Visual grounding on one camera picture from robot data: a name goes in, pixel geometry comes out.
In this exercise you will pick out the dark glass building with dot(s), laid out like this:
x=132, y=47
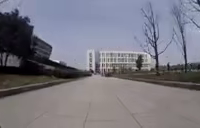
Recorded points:
x=41, y=49

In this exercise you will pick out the white multi-storey building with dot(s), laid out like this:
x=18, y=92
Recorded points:
x=118, y=60

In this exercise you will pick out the dry grass verge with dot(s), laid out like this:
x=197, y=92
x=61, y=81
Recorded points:
x=14, y=80

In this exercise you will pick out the dark low hedge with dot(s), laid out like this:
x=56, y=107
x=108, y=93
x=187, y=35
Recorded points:
x=38, y=70

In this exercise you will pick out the dark evergreen trees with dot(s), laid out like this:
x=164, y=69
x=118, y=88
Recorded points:
x=8, y=36

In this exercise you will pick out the small evergreen tree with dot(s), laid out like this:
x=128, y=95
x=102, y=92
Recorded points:
x=139, y=62

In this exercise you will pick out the grey concrete kerb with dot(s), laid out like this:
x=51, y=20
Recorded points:
x=168, y=83
x=31, y=87

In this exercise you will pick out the grey concrete road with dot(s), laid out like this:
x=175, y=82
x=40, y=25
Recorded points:
x=104, y=103

